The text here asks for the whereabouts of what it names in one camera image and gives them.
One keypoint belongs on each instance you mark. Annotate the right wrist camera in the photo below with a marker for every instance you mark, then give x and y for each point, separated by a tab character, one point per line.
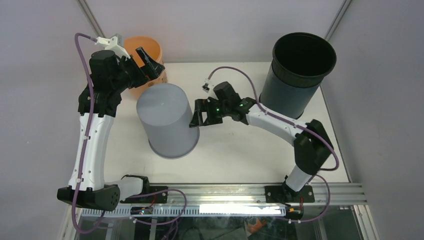
207	85

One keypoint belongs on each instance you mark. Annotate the black ribbed bin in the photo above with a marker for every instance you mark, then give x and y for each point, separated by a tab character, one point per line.
302	59

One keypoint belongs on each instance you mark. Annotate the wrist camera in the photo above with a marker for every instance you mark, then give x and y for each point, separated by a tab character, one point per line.
113	44
207	85

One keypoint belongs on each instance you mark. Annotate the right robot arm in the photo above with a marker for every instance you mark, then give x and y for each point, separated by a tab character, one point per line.
310	140

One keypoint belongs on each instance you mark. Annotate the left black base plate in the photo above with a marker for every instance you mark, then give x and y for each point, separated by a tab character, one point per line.
160	198

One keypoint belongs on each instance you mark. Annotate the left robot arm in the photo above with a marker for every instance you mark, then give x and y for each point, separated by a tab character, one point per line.
108	75

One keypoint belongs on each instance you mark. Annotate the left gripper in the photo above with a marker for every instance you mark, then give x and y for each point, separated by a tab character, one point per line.
152	69

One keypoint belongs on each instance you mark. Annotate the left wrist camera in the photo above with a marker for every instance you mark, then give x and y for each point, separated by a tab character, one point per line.
113	44

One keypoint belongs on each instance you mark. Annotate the white slotted cable duct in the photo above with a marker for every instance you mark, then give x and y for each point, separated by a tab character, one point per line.
203	210

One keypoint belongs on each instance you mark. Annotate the dark blue bin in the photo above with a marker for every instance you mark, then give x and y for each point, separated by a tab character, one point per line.
282	98

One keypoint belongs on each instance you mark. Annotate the grey plastic bin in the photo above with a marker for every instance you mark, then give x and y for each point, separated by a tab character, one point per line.
165	114

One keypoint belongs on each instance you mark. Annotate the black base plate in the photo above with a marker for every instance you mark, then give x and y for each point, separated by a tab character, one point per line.
160	198
280	194

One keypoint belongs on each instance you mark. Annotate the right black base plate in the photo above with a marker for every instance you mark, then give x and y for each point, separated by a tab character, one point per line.
280	194

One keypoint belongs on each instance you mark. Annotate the aluminium mounting rail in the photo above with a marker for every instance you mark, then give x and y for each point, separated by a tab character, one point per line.
335	194

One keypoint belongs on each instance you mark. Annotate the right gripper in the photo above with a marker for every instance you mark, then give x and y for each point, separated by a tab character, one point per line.
203	105

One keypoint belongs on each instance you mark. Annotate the orange capybara bin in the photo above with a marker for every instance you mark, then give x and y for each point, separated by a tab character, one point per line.
154	50

